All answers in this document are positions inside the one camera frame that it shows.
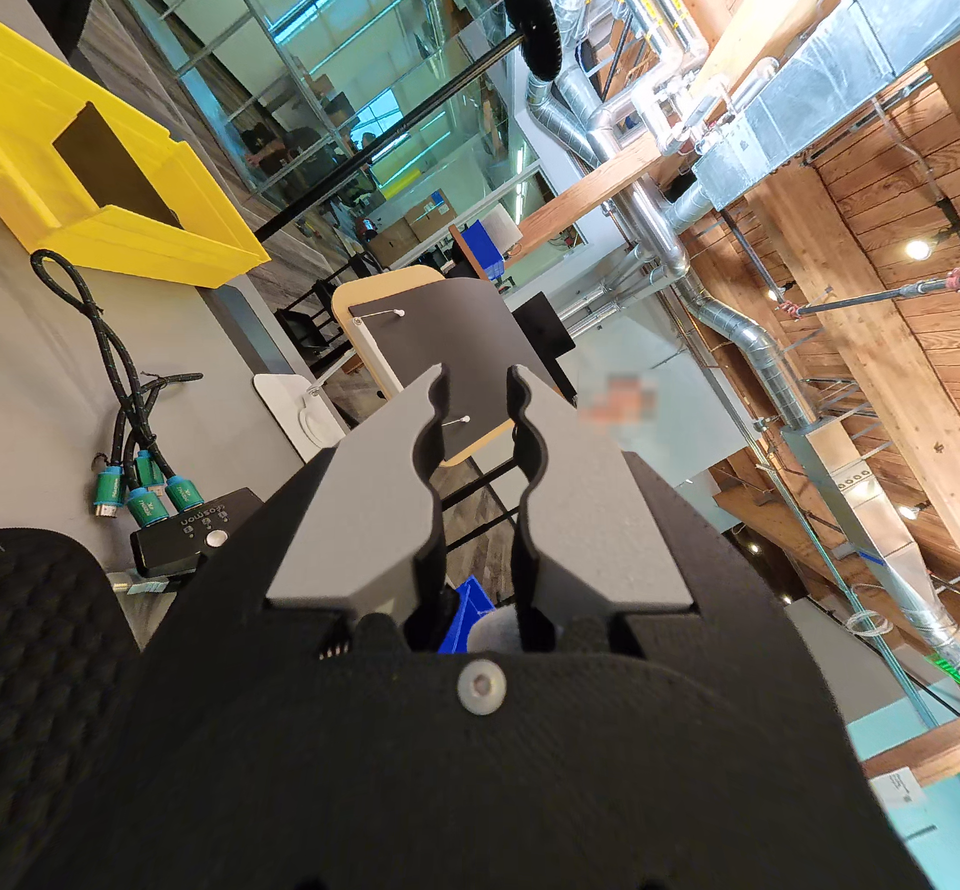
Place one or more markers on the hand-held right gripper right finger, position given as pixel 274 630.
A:
pixel 607 530

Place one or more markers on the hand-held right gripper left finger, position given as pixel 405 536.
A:
pixel 352 530

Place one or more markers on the blue plastic bin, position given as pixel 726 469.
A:
pixel 461 620

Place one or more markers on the black hdmi switch box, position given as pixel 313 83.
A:
pixel 210 515

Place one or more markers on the yellow plastic bin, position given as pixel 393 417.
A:
pixel 150 245

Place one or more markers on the white tablet stand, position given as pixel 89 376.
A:
pixel 300 410

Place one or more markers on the black monitor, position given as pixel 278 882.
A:
pixel 544 331

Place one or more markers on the round ceiling lamp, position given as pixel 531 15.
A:
pixel 919 249
pixel 907 511

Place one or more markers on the stacked blue bins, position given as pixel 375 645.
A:
pixel 484 249

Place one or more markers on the stack of white trays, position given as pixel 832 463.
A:
pixel 502 224

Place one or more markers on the black textured pad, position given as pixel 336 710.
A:
pixel 52 680

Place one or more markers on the wooden column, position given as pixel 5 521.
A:
pixel 915 759
pixel 592 193

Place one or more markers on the thin metal rod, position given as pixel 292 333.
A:
pixel 862 298

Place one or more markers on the silver pipe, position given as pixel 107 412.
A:
pixel 637 178

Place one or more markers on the green exit sign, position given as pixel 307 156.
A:
pixel 943 665

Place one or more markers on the glass railing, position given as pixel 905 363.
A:
pixel 300 65

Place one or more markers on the black vertical pole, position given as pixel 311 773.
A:
pixel 532 20

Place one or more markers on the silver air duct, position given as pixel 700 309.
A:
pixel 847 485

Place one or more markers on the rectangular metal duct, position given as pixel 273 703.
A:
pixel 825 95

